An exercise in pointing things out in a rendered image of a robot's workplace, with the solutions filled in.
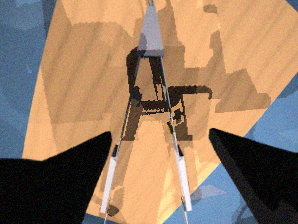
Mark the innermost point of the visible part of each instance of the wooden board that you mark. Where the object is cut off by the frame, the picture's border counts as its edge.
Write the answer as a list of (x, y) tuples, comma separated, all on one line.
[(225, 62)]

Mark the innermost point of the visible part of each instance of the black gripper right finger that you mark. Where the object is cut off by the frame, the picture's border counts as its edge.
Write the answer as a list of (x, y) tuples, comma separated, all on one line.
[(266, 176)]

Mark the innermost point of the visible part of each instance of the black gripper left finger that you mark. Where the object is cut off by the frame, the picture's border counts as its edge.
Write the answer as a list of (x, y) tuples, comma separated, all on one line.
[(60, 187)]

